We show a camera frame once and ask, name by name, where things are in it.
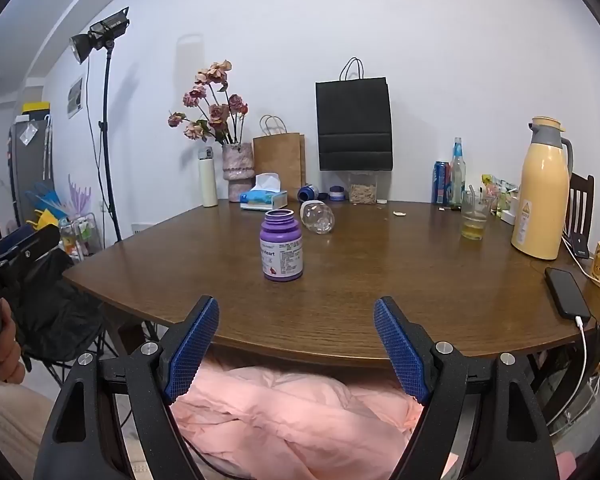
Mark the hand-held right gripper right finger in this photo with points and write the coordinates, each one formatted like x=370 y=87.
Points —
x=399 y=350

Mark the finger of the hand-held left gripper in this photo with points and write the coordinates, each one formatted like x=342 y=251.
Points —
x=30 y=242

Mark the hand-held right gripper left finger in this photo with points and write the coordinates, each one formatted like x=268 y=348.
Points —
x=195 y=350

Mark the clear glass cup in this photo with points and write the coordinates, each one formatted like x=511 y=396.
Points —
x=318 y=216

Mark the person's left hand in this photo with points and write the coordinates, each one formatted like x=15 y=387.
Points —
x=7 y=350

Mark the blue clothes hangers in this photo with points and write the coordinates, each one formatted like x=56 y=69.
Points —
x=45 y=200

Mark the black plastic bag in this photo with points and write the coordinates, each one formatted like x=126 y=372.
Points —
x=55 y=300

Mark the purple clothes hangers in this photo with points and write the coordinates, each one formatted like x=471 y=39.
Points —
x=79 y=197

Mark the grey refrigerator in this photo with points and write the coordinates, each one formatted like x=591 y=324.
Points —
x=30 y=160

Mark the black light stand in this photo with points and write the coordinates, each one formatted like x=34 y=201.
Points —
x=107 y=160

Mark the pink quilted blanket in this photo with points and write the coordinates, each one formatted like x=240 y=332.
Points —
x=290 y=425

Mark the purple pill bottle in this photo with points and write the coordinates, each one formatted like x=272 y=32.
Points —
x=281 y=247

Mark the yellow box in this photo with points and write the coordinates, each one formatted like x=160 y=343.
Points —
x=36 y=108

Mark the glass with yellow liquid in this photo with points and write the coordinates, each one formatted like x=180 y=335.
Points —
x=475 y=222

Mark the clear container of oats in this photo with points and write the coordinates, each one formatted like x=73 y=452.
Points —
x=363 y=190

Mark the small blue-lidded jar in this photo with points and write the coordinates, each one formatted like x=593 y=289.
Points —
x=336 y=193

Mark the blue tissue box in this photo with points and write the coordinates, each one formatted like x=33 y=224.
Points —
x=262 y=195

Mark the white thermos bottle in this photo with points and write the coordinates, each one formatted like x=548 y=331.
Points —
x=208 y=180

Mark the blue drink can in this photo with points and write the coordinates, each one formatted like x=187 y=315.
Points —
x=440 y=182

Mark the black smartphone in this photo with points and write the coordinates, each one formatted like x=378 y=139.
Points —
x=567 y=294

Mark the dark blue jar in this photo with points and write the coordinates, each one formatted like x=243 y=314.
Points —
x=307 y=193

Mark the pink ribbed vase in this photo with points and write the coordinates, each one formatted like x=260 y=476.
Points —
x=238 y=172

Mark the glass bottle with blue label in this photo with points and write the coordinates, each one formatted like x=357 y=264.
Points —
x=458 y=175

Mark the pile of snack packets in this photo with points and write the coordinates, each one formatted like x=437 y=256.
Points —
x=500 y=192

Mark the black power adapter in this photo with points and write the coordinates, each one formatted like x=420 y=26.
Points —
x=579 y=247

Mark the brown paper bag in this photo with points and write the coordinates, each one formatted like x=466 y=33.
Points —
x=280 y=160

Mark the yellow thermos jug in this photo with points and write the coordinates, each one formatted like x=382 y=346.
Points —
x=540 y=195

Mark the black studio light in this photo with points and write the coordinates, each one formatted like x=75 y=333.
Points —
x=100 y=35

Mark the dried pink flowers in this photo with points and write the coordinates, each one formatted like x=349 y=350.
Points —
x=212 y=105

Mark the black paper bag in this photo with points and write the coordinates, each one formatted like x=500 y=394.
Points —
x=354 y=125

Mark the dark wooden chair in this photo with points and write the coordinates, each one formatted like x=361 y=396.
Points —
x=580 y=205

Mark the white wall outlet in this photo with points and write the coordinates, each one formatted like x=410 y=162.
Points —
x=140 y=228

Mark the wall poster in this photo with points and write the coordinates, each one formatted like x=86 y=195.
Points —
x=75 y=97

